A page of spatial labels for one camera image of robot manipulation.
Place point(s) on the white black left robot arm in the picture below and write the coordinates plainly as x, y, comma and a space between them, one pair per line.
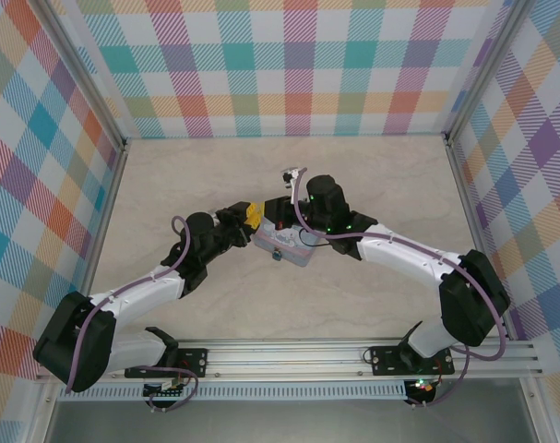
141, 288

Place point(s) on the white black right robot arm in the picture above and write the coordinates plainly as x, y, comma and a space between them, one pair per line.
408, 249

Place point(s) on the black circuit board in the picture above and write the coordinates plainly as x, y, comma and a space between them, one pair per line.
164, 392

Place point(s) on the grey metal sheet panel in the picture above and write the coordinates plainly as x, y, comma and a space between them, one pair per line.
284, 422

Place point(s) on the circuit board with lit LED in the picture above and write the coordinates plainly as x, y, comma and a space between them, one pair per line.
420, 388

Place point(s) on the aluminium side floor rail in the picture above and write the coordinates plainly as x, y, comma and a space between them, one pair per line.
107, 203
474, 203

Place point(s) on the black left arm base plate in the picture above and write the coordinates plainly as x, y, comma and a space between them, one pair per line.
194, 361

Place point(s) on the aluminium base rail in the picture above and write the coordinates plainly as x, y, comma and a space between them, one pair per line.
284, 360

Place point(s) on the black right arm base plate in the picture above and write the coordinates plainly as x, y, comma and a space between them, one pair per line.
385, 362

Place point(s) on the aluminium corner post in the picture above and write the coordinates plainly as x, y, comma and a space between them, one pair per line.
476, 69
88, 74

